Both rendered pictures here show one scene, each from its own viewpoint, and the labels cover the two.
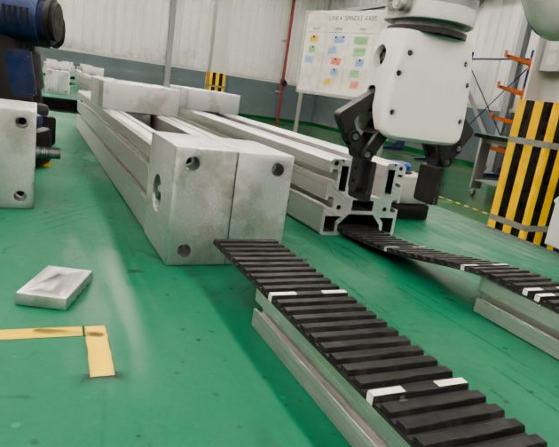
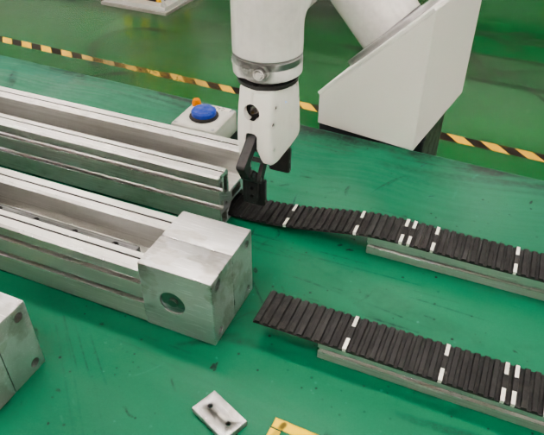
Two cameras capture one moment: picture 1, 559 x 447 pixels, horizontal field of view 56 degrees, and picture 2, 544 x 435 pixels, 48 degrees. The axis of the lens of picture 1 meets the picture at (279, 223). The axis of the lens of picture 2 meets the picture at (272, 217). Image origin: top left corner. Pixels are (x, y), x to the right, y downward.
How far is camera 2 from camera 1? 0.51 m
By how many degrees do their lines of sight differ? 43
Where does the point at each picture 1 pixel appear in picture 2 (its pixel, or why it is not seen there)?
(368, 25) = not seen: outside the picture
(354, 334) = (398, 349)
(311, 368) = (380, 368)
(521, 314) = (395, 249)
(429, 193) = (285, 167)
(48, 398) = not seen: outside the picture
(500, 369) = (414, 296)
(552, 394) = (440, 298)
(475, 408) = (464, 358)
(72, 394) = not seen: outside the picture
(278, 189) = (248, 254)
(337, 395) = (403, 375)
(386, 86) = (267, 136)
